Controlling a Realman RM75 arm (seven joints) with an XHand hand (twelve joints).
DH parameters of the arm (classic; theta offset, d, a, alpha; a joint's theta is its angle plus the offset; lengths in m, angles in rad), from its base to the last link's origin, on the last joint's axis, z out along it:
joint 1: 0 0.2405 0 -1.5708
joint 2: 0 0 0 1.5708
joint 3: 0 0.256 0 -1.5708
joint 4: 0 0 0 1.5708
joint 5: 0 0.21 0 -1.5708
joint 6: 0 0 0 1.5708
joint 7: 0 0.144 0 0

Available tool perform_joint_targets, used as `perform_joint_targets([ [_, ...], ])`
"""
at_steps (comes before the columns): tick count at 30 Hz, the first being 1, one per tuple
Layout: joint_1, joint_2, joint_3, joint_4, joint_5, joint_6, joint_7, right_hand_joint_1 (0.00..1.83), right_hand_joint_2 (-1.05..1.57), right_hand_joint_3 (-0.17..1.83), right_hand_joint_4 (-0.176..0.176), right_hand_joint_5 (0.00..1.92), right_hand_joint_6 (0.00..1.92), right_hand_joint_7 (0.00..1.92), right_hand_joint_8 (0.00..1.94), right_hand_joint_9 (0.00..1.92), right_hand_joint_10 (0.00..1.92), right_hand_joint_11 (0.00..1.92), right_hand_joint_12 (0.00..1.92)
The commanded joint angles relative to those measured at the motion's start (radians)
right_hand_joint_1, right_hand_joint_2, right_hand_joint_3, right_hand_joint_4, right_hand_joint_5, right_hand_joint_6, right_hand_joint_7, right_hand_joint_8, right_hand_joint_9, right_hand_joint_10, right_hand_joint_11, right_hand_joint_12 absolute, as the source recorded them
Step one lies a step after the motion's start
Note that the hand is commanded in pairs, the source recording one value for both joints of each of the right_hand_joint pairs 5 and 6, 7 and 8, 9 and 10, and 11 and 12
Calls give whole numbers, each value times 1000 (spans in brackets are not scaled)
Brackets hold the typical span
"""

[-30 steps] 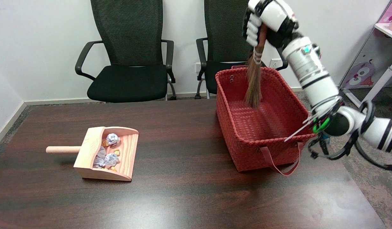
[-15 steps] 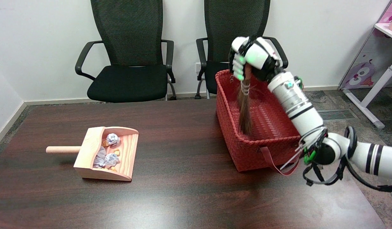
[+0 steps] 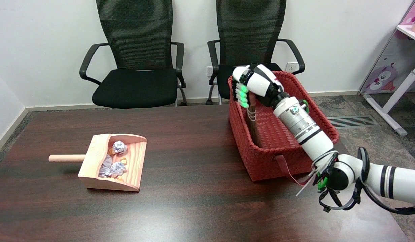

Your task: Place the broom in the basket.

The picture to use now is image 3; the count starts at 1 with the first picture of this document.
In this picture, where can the brown straw hand broom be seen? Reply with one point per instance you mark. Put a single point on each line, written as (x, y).
(252, 121)

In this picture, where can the white wall power outlet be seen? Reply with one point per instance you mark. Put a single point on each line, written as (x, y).
(210, 71)
(290, 67)

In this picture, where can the wooden dustpan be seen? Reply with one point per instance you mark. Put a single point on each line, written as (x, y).
(108, 162)

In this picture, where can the floor air vent grille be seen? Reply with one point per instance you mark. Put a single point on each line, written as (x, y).
(351, 121)

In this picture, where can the crumpled grey paper ball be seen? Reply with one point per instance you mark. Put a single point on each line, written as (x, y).
(119, 147)
(118, 168)
(105, 167)

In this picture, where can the red woven basket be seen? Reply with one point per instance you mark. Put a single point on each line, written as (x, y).
(278, 134)

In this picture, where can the black mesh office chair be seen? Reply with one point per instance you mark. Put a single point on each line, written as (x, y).
(133, 60)
(248, 37)

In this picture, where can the white shelf with pink panel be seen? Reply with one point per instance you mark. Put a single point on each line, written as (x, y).
(401, 90)

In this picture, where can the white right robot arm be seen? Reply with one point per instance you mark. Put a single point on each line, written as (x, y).
(332, 148)

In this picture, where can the small yellow paper scrap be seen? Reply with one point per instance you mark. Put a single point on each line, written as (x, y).
(123, 160)

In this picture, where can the pink cartoon panel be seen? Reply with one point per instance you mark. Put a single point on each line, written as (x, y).
(392, 50)

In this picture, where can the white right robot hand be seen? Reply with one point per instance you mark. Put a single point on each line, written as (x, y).
(258, 85)

